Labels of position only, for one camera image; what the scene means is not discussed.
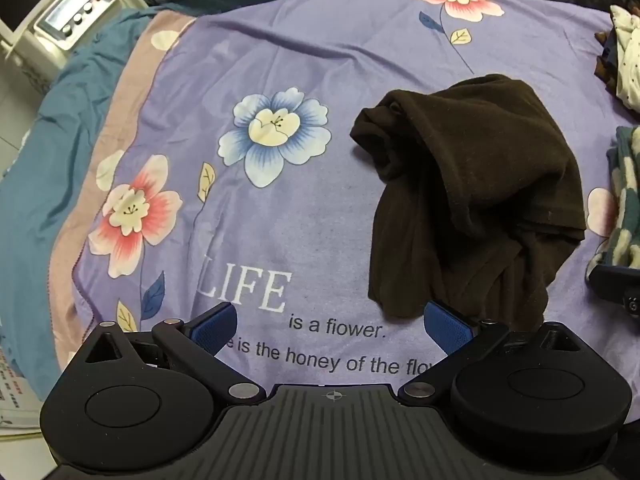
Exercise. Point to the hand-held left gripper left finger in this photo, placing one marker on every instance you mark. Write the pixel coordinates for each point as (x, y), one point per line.
(216, 327)

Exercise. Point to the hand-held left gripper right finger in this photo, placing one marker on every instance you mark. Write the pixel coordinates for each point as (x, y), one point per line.
(447, 329)

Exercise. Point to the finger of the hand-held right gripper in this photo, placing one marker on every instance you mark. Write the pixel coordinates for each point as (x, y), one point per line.
(617, 285)

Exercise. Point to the dark brown shirt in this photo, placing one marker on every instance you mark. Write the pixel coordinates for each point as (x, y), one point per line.
(480, 175)

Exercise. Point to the green cream floral cloth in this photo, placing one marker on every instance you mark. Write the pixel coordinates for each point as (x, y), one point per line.
(625, 200)

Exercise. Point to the stack of printed papers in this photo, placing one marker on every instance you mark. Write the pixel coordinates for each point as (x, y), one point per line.
(17, 395)

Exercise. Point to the dark brown patterned cloth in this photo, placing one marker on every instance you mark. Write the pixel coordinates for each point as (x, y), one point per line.
(606, 62)

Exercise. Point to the white dotted cloth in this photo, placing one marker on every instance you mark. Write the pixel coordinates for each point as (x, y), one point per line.
(629, 60)

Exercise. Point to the purple floral blanket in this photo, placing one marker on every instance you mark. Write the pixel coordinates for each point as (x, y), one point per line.
(250, 65)

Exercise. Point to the white machine with knobs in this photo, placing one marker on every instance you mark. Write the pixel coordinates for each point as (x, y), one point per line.
(75, 12)

